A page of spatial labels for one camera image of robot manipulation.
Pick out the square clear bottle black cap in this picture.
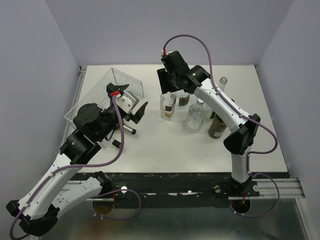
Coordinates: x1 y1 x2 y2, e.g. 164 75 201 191
160 92 177 121

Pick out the dark green wine bottle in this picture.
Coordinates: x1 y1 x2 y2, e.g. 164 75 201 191
123 124 137 135

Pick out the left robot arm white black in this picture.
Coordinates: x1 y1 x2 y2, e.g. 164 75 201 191
6 83 148 237

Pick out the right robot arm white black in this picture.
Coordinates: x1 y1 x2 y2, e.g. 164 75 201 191
157 51 261 196

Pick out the round clear bottle silver cap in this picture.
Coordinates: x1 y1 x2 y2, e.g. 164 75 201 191
176 91 191 109

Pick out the small clear bottle silver cap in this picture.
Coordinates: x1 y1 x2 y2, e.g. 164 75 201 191
184 98 205 133

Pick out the tall clear wine bottle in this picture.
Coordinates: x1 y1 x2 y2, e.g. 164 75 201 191
204 76 228 121

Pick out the olive wine bottle right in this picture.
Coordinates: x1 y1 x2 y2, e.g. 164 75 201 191
208 114 227 139

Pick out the white wire wine rack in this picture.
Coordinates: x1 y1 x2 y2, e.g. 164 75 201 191
64 67 145 129

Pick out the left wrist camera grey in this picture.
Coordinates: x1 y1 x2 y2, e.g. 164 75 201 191
116 91 140 114

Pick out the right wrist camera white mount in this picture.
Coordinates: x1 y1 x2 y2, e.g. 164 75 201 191
161 51 186 73

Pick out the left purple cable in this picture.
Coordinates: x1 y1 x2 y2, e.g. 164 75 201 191
8 95 126 238

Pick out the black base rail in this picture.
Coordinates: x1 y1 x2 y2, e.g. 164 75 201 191
74 169 261 209

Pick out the aluminium rail right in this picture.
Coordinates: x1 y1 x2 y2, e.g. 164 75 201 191
249 178 306 200

